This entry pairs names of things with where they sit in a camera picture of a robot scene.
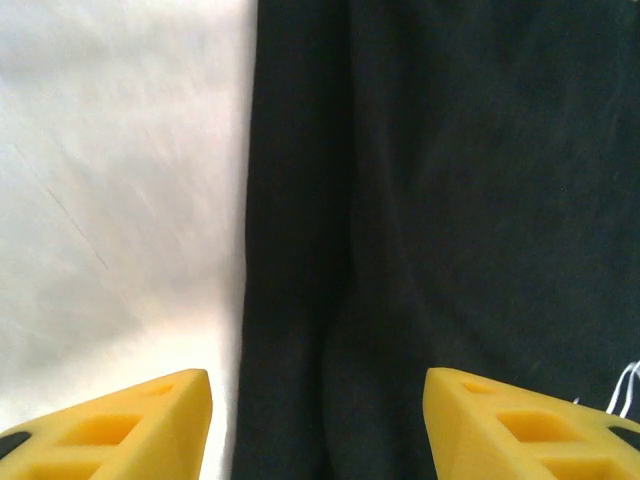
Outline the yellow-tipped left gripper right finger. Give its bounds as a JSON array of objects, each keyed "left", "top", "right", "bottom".
[{"left": 423, "top": 366, "right": 640, "bottom": 480}]

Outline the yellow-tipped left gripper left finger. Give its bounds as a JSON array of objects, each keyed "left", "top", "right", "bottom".
[{"left": 0, "top": 368, "right": 215, "bottom": 480}]

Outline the black floral print t-shirt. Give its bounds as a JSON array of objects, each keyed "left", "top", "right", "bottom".
[{"left": 230, "top": 0, "right": 640, "bottom": 480}]

